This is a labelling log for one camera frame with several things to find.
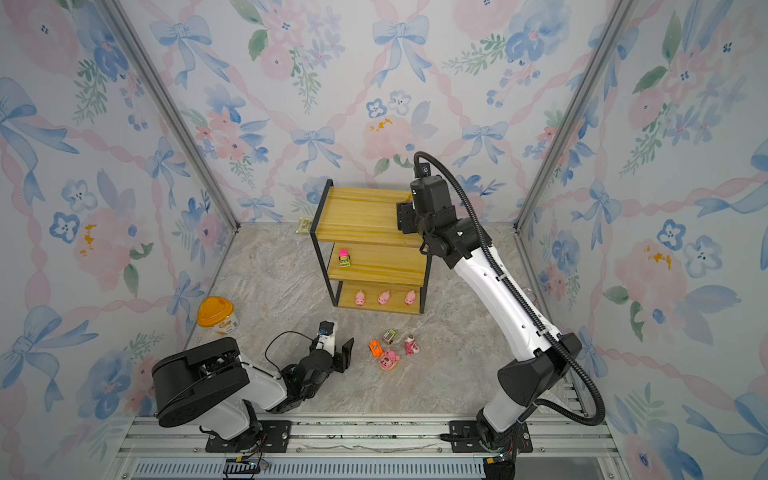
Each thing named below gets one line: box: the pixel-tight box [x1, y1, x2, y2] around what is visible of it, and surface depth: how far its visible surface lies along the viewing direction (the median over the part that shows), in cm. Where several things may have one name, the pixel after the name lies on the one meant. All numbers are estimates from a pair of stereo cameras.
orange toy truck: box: [368, 339, 384, 358], surface depth 89 cm
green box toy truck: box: [382, 329, 399, 345], surface depth 90 cm
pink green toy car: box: [338, 248, 351, 268], surface depth 88 cm
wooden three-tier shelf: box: [310, 179, 433, 315], surface depth 85 cm
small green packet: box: [296, 217, 313, 234], surface depth 123 cm
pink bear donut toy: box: [379, 349, 400, 371], surface depth 85 cm
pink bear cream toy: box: [404, 334, 420, 355], surface depth 87 cm
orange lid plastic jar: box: [198, 296, 240, 335], surface depth 87 cm
